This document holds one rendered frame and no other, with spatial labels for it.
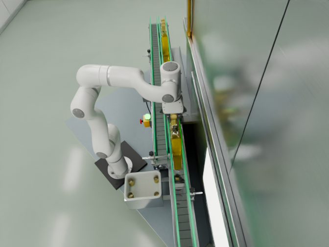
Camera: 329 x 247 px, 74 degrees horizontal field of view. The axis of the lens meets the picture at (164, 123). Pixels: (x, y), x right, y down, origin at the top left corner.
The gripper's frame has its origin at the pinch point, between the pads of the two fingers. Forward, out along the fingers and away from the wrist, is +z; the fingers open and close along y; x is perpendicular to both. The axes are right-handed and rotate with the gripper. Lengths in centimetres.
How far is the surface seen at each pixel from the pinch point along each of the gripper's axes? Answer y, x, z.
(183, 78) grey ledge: -8, -74, 36
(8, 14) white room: 391, -454, 129
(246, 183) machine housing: -19, 50, -32
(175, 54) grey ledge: -2, -110, 36
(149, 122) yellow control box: 19, -33, 43
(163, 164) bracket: 7.8, 6.9, 37.0
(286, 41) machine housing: -18, 44, -67
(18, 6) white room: 391, -508, 133
